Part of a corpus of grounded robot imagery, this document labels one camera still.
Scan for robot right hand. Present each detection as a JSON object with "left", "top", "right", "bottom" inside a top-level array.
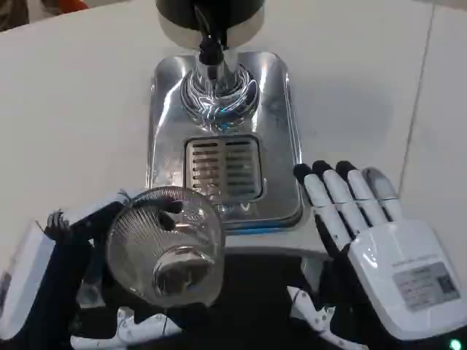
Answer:
[{"left": 293, "top": 159, "right": 467, "bottom": 350}]

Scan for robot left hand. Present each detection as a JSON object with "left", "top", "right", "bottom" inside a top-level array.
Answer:
[{"left": 0, "top": 188, "right": 184, "bottom": 350}]

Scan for clear ribbed glass cup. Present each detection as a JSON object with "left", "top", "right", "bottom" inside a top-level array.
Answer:
[{"left": 104, "top": 185, "right": 228, "bottom": 306}]

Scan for white and black robot torso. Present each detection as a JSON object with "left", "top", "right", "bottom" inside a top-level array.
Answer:
[{"left": 68, "top": 283, "right": 369, "bottom": 350}]

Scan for steel drip tray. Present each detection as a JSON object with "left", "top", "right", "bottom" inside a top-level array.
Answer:
[{"left": 147, "top": 50, "right": 306, "bottom": 235}]

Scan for steel slotted tray grid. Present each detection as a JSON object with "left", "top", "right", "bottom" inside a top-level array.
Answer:
[{"left": 183, "top": 134, "right": 264, "bottom": 200}]

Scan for orange and brown background object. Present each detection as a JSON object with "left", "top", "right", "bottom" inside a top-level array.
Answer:
[{"left": 0, "top": 0, "right": 89, "bottom": 33}]

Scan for black dispenser tap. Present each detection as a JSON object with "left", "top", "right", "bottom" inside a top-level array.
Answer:
[{"left": 192, "top": 3, "right": 228, "bottom": 66}]

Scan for black and steel drink dispenser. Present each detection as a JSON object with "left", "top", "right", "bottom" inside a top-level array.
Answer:
[{"left": 154, "top": 0, "right": 266, "bottom": 127}]

